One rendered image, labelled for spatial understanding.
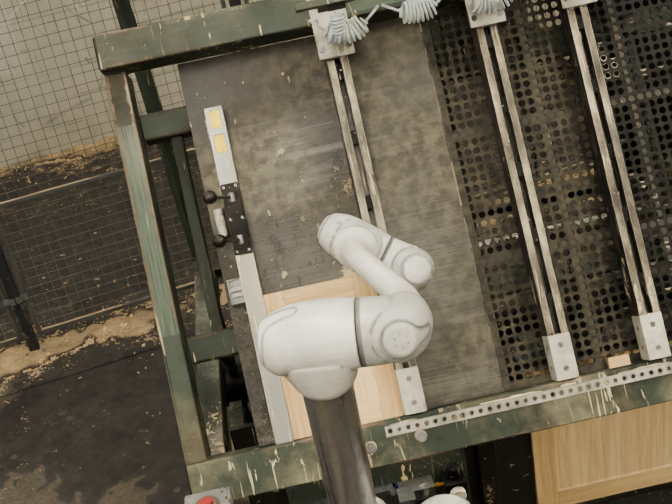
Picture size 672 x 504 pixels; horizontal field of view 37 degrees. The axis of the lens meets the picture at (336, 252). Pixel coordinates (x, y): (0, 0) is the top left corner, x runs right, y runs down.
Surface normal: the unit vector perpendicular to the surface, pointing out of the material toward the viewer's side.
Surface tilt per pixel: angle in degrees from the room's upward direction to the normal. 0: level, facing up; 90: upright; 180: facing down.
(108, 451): 0
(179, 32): 57
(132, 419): 0
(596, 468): 90
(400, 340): 70
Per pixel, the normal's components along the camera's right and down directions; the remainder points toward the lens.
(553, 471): 0.14, 0.48
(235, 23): 0.02, -0.07
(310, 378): -0.15, 0.65
